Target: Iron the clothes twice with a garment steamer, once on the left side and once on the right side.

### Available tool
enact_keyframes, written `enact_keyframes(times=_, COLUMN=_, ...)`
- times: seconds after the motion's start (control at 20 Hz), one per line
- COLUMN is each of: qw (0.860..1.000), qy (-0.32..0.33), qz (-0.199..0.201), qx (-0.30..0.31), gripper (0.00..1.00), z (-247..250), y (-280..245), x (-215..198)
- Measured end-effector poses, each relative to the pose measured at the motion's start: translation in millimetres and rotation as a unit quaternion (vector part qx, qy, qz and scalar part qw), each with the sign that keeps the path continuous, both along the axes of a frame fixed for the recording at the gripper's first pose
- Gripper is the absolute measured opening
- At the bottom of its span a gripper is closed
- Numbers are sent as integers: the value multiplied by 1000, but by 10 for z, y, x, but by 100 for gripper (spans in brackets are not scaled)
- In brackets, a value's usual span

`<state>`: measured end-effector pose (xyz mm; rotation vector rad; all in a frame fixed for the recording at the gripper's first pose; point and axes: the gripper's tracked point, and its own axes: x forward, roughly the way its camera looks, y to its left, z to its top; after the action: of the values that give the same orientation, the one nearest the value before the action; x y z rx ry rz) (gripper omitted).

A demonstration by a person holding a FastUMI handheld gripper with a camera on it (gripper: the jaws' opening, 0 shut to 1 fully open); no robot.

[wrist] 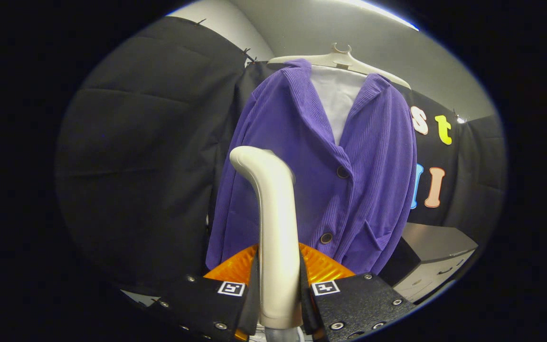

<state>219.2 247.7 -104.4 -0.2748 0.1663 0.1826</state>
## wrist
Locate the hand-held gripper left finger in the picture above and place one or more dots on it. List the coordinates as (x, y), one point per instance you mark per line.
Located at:
(207, 304)

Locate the white plastic clothes hanger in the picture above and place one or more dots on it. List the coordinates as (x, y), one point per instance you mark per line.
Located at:
(344, 59)

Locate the grey drawer cabinet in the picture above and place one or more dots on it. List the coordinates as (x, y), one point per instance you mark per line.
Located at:
(435, 240)

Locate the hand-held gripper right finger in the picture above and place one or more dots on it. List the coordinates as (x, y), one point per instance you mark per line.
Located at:
(354, 304)

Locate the white garment steamer head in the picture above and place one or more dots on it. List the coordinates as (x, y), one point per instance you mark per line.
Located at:
(276, 223)

